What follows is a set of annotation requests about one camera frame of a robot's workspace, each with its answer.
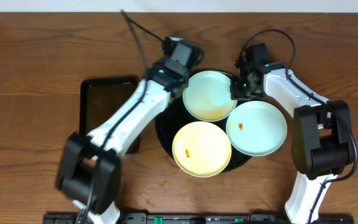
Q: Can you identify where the right black cable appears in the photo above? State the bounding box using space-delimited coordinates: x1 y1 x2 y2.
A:
236 29 358 224

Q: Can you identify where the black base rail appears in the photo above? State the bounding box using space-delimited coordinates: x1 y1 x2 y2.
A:
42 213 355 224

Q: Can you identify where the light blue plate top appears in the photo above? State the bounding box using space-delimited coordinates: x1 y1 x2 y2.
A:
182 70 237 121

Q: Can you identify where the black cable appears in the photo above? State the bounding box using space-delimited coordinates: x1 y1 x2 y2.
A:
120 9 167 215
236 29 358 224

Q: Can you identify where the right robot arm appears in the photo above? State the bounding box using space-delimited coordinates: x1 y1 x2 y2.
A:
230 44 357 223

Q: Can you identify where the black rectangular water tray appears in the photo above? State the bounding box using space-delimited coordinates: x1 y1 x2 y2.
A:
79 76 140 155

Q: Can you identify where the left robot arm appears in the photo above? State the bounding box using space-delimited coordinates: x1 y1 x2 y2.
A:
55 37 204 223

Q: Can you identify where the left black cable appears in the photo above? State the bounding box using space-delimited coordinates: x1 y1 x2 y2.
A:
120 9 167 215

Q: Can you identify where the light blue plate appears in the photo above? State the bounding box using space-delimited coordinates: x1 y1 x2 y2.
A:
226 101 287 156
182 70 237 121

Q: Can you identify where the yellow plate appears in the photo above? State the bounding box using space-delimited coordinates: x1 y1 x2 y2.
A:
172 121 232 178

